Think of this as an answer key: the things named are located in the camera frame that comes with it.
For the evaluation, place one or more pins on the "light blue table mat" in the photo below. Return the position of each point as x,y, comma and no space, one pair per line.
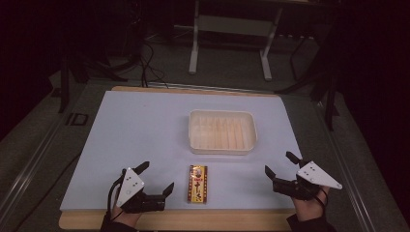
145,135

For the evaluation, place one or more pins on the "white metal table frame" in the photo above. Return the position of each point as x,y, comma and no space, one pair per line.
232,35

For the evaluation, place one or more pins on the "person's left hand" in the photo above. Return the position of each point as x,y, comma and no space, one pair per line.
125,217

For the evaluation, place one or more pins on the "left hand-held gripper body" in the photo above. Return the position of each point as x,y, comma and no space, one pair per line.
130,188

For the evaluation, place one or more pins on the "yellow and red packet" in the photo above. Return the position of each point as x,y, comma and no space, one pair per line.
197,184

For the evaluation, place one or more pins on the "black metal stand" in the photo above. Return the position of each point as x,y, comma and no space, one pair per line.
325,90

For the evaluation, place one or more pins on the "person's right hand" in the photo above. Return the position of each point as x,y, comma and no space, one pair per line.
310,208

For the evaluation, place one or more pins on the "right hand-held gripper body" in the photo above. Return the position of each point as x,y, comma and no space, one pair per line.
307,182

